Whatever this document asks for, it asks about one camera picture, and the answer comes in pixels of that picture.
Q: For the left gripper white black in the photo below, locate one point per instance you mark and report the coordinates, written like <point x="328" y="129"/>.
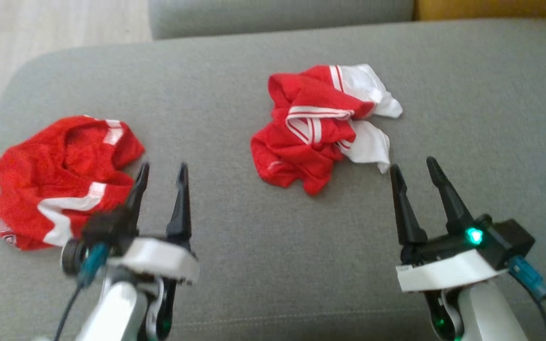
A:
<point x="159" y="258"/>

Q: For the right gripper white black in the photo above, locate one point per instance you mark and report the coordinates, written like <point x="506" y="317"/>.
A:
<point x="443" y="272"/>

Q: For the red mesh shorts white stripes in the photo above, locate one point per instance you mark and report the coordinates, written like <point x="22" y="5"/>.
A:
<point x="50" y="166"/>

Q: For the red jersey with white sleeves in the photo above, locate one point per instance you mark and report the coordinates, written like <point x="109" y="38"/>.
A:
<point x="306" y="142"/>

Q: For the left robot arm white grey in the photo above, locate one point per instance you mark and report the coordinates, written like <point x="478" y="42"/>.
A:
<point x="112" y="312"/>

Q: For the grey fabric sofa seat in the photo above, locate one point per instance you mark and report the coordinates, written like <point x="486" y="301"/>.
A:
<point x="254" y="246"/>

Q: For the yellow cushion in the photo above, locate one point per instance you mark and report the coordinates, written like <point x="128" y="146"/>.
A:
<point x="491" y="8"/>

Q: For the grey sofa back cushion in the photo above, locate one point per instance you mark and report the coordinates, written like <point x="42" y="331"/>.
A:
<point x="277" y="16"/>

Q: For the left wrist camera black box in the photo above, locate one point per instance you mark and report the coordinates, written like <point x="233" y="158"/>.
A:
<point x="104" y="227"/>

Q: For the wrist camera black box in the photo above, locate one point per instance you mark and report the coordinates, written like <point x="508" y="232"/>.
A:
<point x="510" y="241"/>
<point x="104" y="227"/>

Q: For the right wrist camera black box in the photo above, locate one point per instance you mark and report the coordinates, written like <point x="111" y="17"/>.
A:
<point x="510" y="241"/>

